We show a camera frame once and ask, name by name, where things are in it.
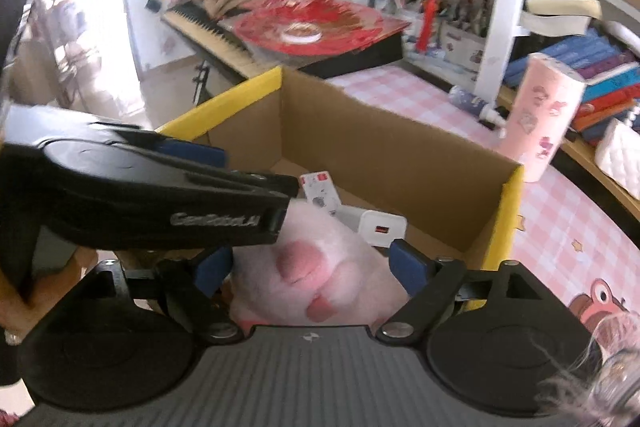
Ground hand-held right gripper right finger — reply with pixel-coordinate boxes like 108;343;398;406
375;239;546;345

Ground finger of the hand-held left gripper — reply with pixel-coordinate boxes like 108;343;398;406
120;127;228;170
184;170;301;199

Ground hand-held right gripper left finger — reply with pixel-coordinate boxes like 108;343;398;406
87;244;246;343

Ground white charger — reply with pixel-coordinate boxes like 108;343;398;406
339;205;407;250

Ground small white card box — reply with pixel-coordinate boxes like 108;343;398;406
299;170;344;218

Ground pink plush toy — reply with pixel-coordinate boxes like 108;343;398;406
227;197;408;326

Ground yellow cardboard box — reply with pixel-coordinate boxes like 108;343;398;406
155;66;526;313

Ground person's left hand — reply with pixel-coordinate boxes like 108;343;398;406
0;246;99;348

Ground black electronic keyboard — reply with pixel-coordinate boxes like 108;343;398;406
161;1;281;80

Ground black box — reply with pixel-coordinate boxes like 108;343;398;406
295;32;405;80

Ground blue patterned bottle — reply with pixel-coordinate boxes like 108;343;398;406
447;85;509;128

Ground pink cylinder cup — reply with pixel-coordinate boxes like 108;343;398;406
495;53;587;182

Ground pink fluffy ball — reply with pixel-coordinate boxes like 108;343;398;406
534;311;640;427

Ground white pen organizer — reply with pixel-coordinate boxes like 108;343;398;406
369;0;502;68

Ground white quilted handbag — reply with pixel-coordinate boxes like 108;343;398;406
594;104;640;200

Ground red tassel ornament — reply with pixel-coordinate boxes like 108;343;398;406
417;0;444;54

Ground row of colourful books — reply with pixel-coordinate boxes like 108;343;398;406
502;0;640;144

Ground thick white book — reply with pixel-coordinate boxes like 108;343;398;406
520;0;604;36

